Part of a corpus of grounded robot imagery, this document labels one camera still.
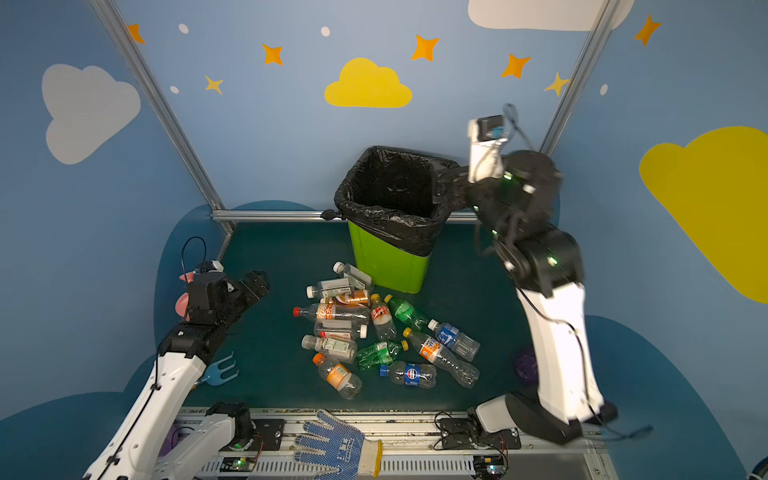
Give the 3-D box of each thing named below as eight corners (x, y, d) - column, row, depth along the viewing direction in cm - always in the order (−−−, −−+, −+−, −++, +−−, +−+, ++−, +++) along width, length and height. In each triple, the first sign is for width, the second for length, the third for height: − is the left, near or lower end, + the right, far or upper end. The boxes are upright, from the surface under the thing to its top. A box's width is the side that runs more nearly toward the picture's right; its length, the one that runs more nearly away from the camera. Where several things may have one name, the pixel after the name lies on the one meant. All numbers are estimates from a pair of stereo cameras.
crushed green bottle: (358, 369, 85) (358, 367, 83) (356, 349, 89) (355, 346, 87) (400, 361, 87) (401, 359, 85) (396, 342, 91) (396, 339, 89)
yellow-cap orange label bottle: (399, 341, 90) (400, 336, 88) (408, 328, 93) (409, 323, 90) (471, 390, 81) (474, 387, 79) (479, 375, 84) (482, 371, 82)
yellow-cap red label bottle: (382, 344, 90) (382, 339, 87) (364, 301, 100) (364, 295, 97) (399, 338, 92) (400, 332, 88) (380, 296, 101) (380, 289, 98)
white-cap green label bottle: (301, 354, 87) (298, 349, 84) (307, 338, 91) (305, 332, 88) (354, 364, 86) (353, 359, 83) (358, 347, 89) (358, 342, 86)
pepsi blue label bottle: (378, 381, 83) (378, 377, 80) (381, 362, 86) (381, 358, 83) (434, 389, 82) (436, 385, 79) (434, 369, 85) (436, 365, 82)
